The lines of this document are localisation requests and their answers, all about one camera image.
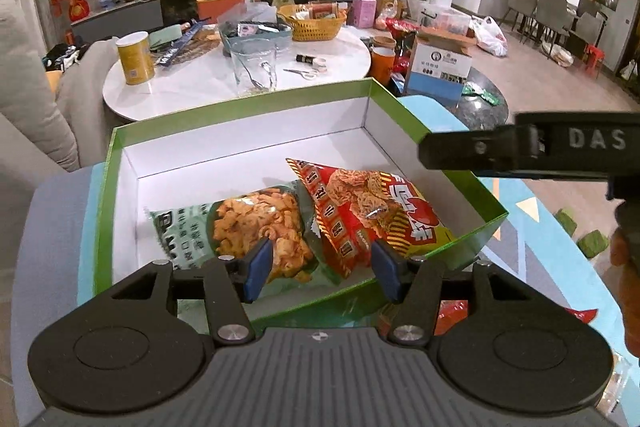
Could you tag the green block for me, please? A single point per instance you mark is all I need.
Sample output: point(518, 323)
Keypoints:
point(594, 244)
point(566, 222)

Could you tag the grey sofa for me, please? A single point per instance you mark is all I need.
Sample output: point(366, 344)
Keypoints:
point(30, 107)

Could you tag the grey television cabinet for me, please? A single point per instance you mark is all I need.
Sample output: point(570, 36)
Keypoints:
point(130, 14)

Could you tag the clear storage box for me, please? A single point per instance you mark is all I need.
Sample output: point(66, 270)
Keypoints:
point(447, 24)

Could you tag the blue white cardboard box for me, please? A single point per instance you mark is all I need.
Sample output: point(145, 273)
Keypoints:
point(435, 77)

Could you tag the orange cup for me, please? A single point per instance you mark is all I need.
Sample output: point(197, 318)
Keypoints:
point(382, 69)

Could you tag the green cardboard box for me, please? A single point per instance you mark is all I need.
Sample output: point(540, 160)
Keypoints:
point(250, 147)

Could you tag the clear glass cup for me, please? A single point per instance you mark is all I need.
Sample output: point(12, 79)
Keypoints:
point(252, 57)

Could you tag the red striped snack bag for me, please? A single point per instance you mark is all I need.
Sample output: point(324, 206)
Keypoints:
point(350, 202)

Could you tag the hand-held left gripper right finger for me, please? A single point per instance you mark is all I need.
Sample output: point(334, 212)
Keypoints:
point(385, 269)

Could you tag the white tape roll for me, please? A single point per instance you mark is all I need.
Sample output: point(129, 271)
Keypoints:
point(320, 63)

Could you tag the mint green pouch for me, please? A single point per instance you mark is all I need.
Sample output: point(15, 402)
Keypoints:
point(165, 37)

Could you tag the orange tissue box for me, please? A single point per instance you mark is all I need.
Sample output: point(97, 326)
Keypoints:
point(220, 9)

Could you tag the yellow wicker basket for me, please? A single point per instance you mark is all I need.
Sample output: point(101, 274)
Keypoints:
point(312, 29)

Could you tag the white round table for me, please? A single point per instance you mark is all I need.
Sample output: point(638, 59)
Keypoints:
point(200, 79)

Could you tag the green snack bag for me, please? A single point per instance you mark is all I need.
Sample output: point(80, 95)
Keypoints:
point(250, 222)

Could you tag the small red packet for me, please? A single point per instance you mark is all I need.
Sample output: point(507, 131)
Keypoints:
point(452, 314)

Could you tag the pink box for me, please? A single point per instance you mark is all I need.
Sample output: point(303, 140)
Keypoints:
point(364, 13)

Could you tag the teal tray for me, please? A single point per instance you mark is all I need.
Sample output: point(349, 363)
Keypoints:
point(260, 39)

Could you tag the dark marble round table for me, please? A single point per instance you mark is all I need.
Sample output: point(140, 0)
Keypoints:
point(480, 117)

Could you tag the dark clothes pile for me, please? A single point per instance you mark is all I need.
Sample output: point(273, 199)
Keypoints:
point(60, 56)

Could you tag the person's right hand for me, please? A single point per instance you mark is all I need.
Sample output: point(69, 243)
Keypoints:
point(631, 287)

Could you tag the blue printed long box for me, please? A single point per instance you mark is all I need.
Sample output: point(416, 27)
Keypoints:
point(185, 44)

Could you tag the yellow cushion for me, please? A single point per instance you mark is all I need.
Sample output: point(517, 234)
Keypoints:
point(54, 82)

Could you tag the scissors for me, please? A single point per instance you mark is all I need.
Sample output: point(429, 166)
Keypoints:
point(302, 73)

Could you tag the white plastic bag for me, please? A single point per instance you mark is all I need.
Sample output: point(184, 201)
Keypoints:
point(490, 34)

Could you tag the red stool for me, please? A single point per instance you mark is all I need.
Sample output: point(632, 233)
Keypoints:
point(592, 57)

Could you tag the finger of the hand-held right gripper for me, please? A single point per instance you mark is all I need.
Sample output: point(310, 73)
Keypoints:
point(475, 152)

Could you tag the green packets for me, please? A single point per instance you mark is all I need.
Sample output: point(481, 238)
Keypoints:
point(482, 94)

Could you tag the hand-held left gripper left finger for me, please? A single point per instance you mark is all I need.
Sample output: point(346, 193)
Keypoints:
point(260, 267)

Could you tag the yellow canister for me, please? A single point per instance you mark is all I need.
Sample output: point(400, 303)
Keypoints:
point(135, 57)

